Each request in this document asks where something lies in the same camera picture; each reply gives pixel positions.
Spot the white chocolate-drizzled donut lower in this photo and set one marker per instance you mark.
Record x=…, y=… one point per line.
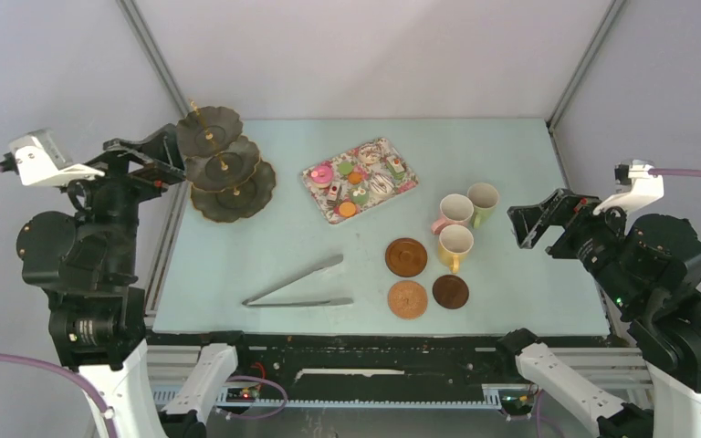
x=381, y=185

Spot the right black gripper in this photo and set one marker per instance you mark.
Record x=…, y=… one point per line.
x=565, y=207

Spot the green round cake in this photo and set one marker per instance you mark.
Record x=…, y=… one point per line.
x=359, y=195

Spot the yellow mug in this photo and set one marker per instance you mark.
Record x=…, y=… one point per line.
x=454, y=244

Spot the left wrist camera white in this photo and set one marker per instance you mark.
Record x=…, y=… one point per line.
x=41, y=162

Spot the pink mug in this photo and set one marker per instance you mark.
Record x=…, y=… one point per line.
x=453, y=209

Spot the light brown wooden coaster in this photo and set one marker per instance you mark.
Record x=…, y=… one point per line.
x=406, y=257

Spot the white chocolate-drizzled donut upper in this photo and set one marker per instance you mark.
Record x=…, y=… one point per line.
x=370, y=153

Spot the chocolate cake slice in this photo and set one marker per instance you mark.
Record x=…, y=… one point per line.
x=333, y=194

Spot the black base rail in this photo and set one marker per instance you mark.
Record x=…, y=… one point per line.
x=352, y=370

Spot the green mug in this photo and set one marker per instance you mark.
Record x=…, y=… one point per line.
x=485, y=199

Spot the white chocolate-drizzled donut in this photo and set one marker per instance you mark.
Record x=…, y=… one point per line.
x=381, y=185
x=370, y=153

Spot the orange round biscuit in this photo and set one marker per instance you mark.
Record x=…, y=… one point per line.
x=347, y=209

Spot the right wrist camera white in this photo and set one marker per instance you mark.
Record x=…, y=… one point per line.
x=635, y=188

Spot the green macaron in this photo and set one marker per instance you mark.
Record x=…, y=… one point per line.
x=345, y=168

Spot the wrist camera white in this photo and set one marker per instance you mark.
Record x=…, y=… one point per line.
x=635, y=188
x=41, y=162

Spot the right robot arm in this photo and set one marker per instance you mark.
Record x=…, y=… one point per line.
x=650, y=269

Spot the metal serving tongs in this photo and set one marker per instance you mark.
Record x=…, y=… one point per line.
x=300, y=290

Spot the three-tier dark dessert stand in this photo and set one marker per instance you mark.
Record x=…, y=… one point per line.
x=229, y=179

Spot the green layered cake slice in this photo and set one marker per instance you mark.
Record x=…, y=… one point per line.
x=395, y=166

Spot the pink frosted donut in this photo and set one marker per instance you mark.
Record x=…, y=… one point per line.
x=321, y=175

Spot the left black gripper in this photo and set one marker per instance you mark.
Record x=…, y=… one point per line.
x=162, y=152

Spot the small orange macaron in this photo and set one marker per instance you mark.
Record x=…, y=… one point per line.
x=355, y=178

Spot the woven rattan coaster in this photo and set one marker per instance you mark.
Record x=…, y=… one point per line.
x=407, y=299

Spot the floral rectangular tray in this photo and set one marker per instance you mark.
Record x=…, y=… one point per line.
x=318, y=194

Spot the dark brown wooden coaster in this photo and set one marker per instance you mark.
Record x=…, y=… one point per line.
x=450, y=291

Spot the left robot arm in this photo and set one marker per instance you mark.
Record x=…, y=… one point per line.
x=85, y=263

